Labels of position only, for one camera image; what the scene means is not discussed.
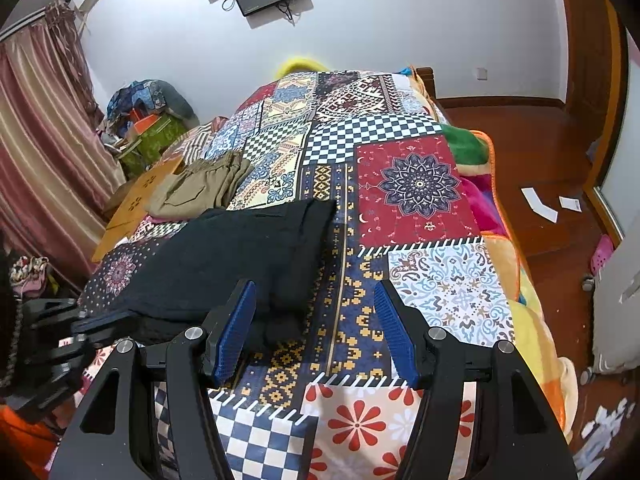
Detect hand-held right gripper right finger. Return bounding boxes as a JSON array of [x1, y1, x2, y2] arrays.
[[374, 280, 576, 480]]

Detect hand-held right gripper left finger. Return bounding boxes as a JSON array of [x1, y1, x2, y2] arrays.
[[50, 280, 257, 480]]

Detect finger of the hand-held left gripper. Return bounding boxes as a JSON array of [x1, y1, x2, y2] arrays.
[[70, 310, 138, 337]]

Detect black pants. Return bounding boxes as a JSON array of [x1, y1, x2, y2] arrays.
[[115, 199, 337, 353]]

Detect khaki folded pants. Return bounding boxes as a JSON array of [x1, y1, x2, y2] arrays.
[[145, 152, 253, 221]]

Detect patchwork printed bed cover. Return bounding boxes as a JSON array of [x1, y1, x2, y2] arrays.
[[75, 70, 516, 480]]

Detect orange cloth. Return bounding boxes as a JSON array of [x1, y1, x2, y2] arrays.
[[0, 404, 57, 466]]

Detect pink patterned cloth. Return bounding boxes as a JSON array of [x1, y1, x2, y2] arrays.
[[9, 254, 52, 297]]

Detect orange flower-cutout mat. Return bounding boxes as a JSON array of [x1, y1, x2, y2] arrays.
[[91, 154, 187, 263]]

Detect multicolour fleece blanket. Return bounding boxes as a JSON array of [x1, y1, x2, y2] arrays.
[[400, 64, 581, 433]]

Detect striped pink curtain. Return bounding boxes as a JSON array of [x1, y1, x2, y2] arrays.
[[0, 0, 126, 293]]

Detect green bag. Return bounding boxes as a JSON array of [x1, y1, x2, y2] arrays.
[[117, 112, 187, 173]]

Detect large white paper sheet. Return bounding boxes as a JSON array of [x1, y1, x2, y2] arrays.
[[520, 187, 560, 224]]

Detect orange box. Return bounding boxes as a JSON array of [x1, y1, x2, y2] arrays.
[[131, 110, 162, 133]]

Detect pink slipper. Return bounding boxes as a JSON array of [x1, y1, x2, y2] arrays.
[[589, 233, 615, 277]]

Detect grey suitcase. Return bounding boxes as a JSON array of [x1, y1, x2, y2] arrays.
[[581, 230, 640, 376]]

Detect blue patterned cloth bundle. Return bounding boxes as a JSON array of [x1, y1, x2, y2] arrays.
[[106, 79, 196, 121]]

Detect torn white paper scraps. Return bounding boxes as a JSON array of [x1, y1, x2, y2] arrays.
[[574, 399, 632, 478]]

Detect wooden headboard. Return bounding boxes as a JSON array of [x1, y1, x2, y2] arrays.
[[414, 65, 452, 117]]

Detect gold framed mirror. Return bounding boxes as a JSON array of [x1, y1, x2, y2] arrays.
[[582, 25, 640, 248]]

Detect yellow fluffy cloth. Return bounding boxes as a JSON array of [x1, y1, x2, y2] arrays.
[[276, 55, 332, 79]]

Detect wooden wardrobe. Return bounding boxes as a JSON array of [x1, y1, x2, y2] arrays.
[[552, 0, 628, 181]]

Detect black monitor cable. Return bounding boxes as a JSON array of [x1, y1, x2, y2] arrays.
[[276, 2, 302, 27]]

